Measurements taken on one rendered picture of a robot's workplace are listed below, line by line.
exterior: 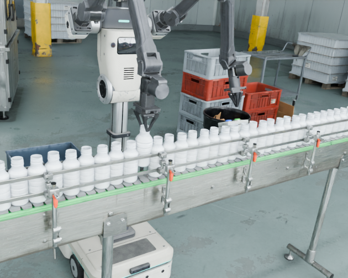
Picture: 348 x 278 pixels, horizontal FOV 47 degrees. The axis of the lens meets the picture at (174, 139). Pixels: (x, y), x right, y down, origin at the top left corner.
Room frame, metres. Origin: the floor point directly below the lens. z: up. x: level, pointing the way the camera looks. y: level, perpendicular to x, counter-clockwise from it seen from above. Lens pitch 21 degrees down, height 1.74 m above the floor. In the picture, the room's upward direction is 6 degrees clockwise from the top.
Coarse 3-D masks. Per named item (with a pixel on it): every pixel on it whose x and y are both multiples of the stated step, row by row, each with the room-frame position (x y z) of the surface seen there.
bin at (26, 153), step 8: (56, 144) 1.79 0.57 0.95; (64, 144) 1.82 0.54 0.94; (72, 144) 1.81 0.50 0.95; (8, 152) 1.66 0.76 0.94; (16, 152) 1.68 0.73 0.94; (24, 152) 1.70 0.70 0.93; (32, 152) 1.72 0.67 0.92; (40, 152) 1.75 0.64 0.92; (64, 152) 1.82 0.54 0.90; (80, 152) 1.73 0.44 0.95; (8, 160) 1.63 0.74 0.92; (24, 160) 1.70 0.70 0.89; (64, 160) 1.82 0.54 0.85; (8, 168) 1.64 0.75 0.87
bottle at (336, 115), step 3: (336, 108) 2.18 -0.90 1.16; (336, 111) 2.15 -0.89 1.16; (339, 111) 2.15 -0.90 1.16; (336, 114) 2.15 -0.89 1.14; (339, 114) 2.15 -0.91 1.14; (336, 117) 2.14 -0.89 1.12; (339, 117) 2.15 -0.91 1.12; (336, 120) 2.14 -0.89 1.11; (336, 123) 2.14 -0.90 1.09; (339, 123) 2.15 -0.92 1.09; (333, 126) 2.14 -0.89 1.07; (336, 126) 2.14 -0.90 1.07; (333, 129) 2.14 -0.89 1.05; (336, 129) 2.14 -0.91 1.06; (330, 135) 2.14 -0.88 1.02; (333, 135) 2.14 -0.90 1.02
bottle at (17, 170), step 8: (16, 160) 1.17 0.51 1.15; (16, 168) 1.14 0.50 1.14; (24, 168) 1.16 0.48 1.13; (16, 176) 1.13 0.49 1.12; (24, 176) 1.15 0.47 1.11; (16, 184) 1.13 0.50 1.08; (24, 184) 1.14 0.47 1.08; (16, 192) 1.13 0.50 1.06; (24, 192) 1.14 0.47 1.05; (24, 200) 1.14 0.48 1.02
